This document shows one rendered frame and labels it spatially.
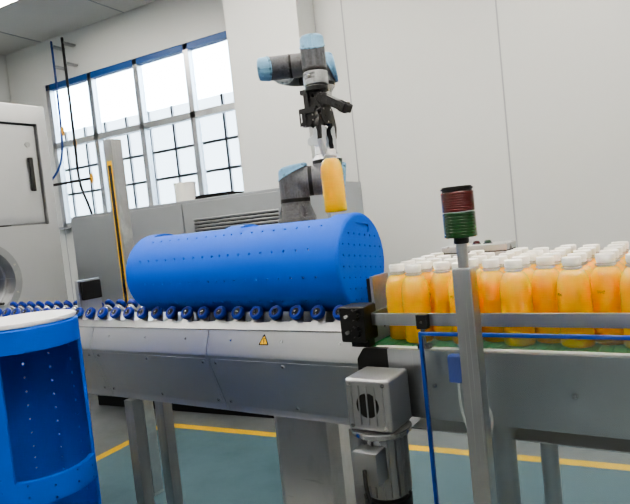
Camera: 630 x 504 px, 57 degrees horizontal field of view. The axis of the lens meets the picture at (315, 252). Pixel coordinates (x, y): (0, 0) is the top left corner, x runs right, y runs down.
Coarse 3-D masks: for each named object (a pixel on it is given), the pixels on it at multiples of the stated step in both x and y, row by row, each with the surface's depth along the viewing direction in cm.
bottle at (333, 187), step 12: (324, 156) 176; (336, 156) 176; (324, 168) 174; (336, 168) 173; (324, 180) 175; (336, 180) 173; (324, 192) 175; (336, 192) 174; (324, 204) 176; (336, 204) 174
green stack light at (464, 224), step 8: (448, 216) 112; (456, 216) 111; (464, 216) 111; (472, 216) 111; (448, 224) 112; (456, 224) 111; (464, 224) 111; (472, 224) 111; (448, 232) 112; (456, 232) 111; (464, 232) 111; (472, 232) 111
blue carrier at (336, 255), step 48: (144, 240) 208; (192, 240) 191; (240, 240) 178; (288, 240) 167; (336, 240) 158; (144, 288) 200; (192, 288) 188; (240, 288) 177; (288, 288) 167; (336, 288) 158
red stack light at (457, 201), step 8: (448, 192) 111; (456, 192) 110; (464, 192) 110; (472, 192) 112; (448, 200) 111; (456, 200) 111; (464, 200) 111; (472, 200) 111; (448, 208) 112; (456, 208) 111; (464, 208) 111; (472, 208) 111
